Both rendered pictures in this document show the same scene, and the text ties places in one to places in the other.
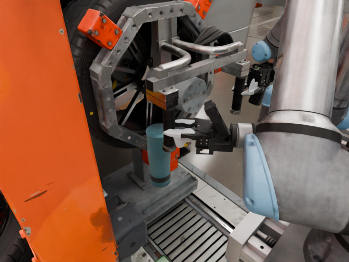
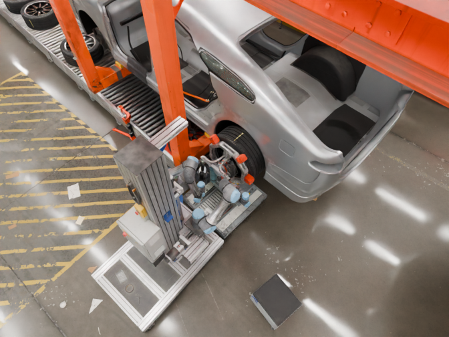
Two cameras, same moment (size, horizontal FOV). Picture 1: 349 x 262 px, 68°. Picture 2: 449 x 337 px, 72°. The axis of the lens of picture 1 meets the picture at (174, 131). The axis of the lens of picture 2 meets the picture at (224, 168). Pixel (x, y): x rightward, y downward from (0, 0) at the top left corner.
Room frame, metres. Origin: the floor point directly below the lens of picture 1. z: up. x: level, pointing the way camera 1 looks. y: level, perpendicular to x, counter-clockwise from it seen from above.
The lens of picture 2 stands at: (0.69, -1.94, 3.75)
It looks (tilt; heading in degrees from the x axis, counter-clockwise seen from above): 57 degrees down; 84
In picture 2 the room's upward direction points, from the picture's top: 2 degrees clockwise
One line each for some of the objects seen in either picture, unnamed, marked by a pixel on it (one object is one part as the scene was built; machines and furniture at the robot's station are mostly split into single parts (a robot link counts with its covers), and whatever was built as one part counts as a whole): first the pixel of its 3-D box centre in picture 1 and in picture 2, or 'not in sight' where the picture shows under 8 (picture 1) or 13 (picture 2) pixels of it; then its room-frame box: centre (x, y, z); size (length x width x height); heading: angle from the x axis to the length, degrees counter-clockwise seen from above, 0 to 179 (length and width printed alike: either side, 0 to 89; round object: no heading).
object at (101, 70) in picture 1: (162, 81); (228, 162); (0.93, 0.05, 0.85); 0.54 x 0.07 x 0.54; 132
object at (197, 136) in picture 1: (195, 133); not in sight; (0.61, -0.06, 0.83); 0.09 x 0.05 x 0.02; 95
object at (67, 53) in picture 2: not in sight; (82, 49); (-1.35, 2.86, 0.39); 0.66 x 0.66 x 0.24
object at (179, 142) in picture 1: (179, 139); not in sight; (0.61, -0.01, 0.81); 0.09 x 0.03 x 0.06; 95
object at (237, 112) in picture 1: (238, 93); not in sight; (0.87, -0.24, 0.83); 0.04 x 0.04 x 0.16
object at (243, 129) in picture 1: (241, 134); not in sight; (0.63, -0.20, 0.81); 0.08 x 0.05 x 0.08; 176
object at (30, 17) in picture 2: not in sight; (41, 14); (-2.29, 3.95, 0.39); 0.66 x 0.66 x 0.24
